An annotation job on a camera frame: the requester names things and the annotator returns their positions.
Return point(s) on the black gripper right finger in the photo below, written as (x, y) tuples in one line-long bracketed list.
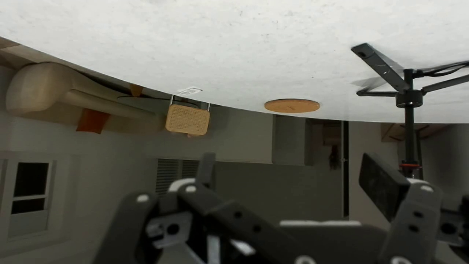
[(382, 184)]

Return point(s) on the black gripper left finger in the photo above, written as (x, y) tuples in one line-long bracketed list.
[(205, 170)]

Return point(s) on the tan chair back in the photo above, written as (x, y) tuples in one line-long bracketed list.
[(187, 119)]

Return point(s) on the black tripod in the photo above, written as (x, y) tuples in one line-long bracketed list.
[(409, 97)]

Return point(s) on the round cork coaster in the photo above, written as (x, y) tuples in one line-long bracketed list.
[(291, 106)]

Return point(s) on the orange block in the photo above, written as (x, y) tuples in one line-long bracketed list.
[(91, 121)]

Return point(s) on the white framed window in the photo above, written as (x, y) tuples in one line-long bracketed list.
[(29, 181)]

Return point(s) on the wall vent grille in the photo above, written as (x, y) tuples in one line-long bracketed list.
[(168, 176)]

